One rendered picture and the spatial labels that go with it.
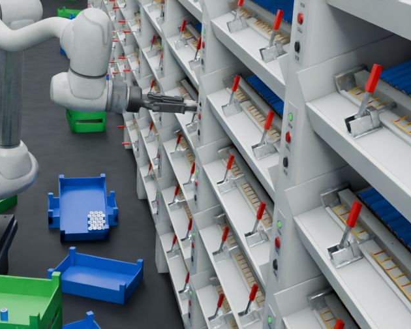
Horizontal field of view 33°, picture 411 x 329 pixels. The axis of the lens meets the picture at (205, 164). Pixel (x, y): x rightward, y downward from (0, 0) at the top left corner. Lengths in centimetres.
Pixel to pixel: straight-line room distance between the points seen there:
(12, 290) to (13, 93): 85
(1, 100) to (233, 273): 117
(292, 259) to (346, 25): 39
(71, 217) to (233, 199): 155
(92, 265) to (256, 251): 146
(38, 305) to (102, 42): 69
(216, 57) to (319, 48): 72
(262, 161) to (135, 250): 165
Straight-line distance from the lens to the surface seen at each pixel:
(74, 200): 312
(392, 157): 85
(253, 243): 142
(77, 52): 188
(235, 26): 154
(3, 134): 256
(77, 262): 281
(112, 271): 276
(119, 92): 195
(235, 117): 157
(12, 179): 260
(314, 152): 109
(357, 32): 106
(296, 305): 121
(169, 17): 242
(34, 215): 324
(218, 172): 176
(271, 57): 129
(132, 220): 317
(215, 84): 175
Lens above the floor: 140
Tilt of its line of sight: 21 degrees down
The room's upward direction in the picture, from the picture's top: 3 degrees clockwise
